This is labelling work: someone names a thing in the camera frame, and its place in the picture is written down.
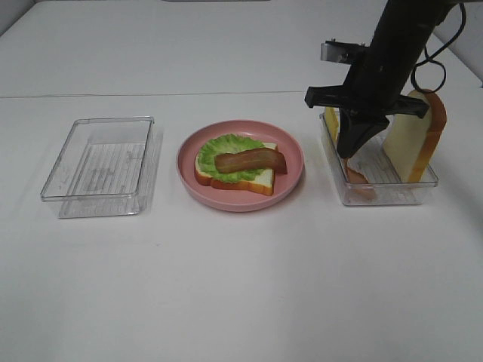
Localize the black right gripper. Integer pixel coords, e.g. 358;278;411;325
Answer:
305;56;429;158

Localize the bacon strip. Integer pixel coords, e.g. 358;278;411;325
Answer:
343;158;377;204
214;148;288;174

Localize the toast bread slice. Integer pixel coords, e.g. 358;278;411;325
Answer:
383;90;447;183
194;142;278;196

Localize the green lettuce leaf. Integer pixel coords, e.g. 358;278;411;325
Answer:
195;133;265;183

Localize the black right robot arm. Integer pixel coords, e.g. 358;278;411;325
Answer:
305;1;466;158

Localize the yellow cheese slice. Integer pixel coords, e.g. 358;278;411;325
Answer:
324;107;340;145

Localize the clear right plastic tray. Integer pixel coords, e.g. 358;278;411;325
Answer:
319;112;438;207

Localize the clear plastic tray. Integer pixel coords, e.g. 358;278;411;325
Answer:
319;112;438;207
40;116;163;219

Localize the pink round plate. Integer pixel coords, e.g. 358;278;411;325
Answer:
177;120;304;213

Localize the clear left plastic tray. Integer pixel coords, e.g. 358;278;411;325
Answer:
40;116;163;219

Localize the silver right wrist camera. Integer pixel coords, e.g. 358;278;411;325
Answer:
320;39;369;65

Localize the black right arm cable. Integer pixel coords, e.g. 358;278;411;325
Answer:
410;0;467;94

